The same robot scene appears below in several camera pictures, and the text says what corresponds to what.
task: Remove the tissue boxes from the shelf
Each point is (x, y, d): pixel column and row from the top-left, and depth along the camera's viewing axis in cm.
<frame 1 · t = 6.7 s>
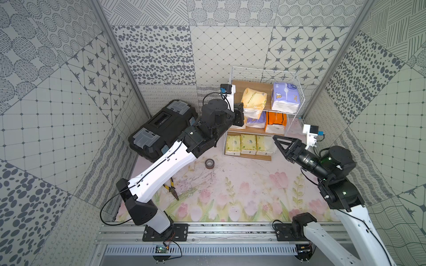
left hand: (242, 99, 60), fingers closed
right hand: (272, 141, 60), fingers open
black plastic toolbox: (157, 137, 88), point 20 cm above the table
brown tape roll: (209, 163, 98), on the table

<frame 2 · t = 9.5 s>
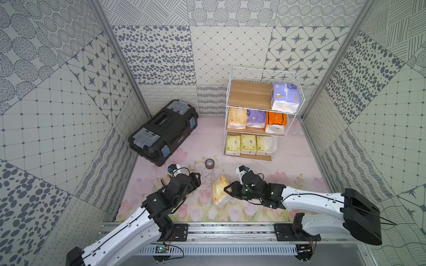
left hand: (196, 175, 77), fingers open
right hand: (225, 191, 77), fingers closed
yellow tissue pack top shelf: (221, 198, 76), point 11 cm above the table
the other named things where they were.

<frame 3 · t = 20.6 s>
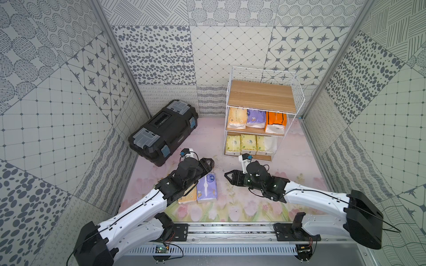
left hand: (211, 158, 76), fingers open
right hand: (229, 176, 79), fingers open
yellow tissue pack top shelf: (190, 197, 81), point 5 cm above the table
purple tissue pack top shelf: (206, 188, 84), point 6 cm above the table
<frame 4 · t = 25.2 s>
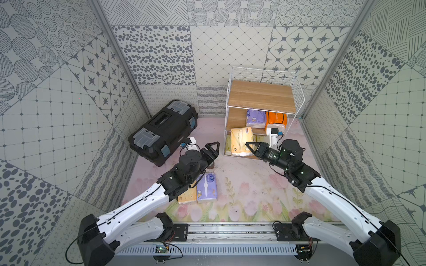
left hand: (217, 143, 69), fingers open
right hand: (246, 146, 72), fingers closed
